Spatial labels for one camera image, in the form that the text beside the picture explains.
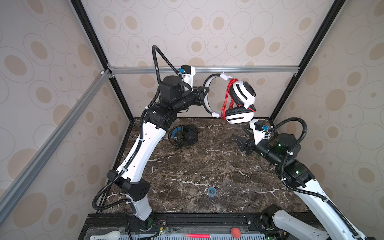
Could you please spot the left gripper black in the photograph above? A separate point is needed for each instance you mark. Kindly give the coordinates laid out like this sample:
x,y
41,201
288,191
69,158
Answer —
x,y
199,98

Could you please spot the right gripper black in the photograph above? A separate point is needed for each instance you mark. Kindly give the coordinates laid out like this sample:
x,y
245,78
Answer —
x,y
242,147

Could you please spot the white headphones black pads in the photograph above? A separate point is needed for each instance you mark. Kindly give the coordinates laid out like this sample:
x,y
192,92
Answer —
x,y
238,106

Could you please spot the black headphones blue headband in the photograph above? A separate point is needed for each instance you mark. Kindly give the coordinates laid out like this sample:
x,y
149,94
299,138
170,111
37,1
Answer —
x,y
183,136

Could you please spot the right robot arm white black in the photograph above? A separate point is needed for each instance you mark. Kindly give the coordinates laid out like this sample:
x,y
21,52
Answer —
x,y
280,145

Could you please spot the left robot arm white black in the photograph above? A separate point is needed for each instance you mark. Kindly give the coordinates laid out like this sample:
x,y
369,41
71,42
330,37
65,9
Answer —
x,y
174,94

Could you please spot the blue tape roll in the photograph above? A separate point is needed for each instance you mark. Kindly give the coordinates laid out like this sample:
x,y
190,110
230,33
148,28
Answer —
x,y
211,192

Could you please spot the red ball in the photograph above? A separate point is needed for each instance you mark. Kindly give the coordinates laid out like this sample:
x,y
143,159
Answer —
x,y
236,233

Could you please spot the pink red pen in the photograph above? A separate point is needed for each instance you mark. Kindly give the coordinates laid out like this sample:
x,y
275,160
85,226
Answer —
x,y
197,236

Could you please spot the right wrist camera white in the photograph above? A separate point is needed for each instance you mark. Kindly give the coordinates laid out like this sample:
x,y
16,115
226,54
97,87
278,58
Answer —
x,y
260,130

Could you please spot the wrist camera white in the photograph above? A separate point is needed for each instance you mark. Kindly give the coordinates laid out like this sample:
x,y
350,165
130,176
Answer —
x,y
187,75
260,130

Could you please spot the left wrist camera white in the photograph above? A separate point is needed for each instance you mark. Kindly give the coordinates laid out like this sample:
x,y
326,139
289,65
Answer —
x,y
187,75

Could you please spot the horizontal aluminium rail back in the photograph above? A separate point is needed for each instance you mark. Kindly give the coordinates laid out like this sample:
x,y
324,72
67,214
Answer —
x,y
213,69

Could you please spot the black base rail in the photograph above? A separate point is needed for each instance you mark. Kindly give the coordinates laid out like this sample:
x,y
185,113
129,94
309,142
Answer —
x,y
176,226

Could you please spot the white plastic handle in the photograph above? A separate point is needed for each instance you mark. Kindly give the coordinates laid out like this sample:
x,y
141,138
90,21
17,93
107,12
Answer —
x,y
113,235

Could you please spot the diagonal aluminium rail left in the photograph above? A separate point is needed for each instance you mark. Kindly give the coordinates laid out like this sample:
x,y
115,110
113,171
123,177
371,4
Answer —
x,y
24,180

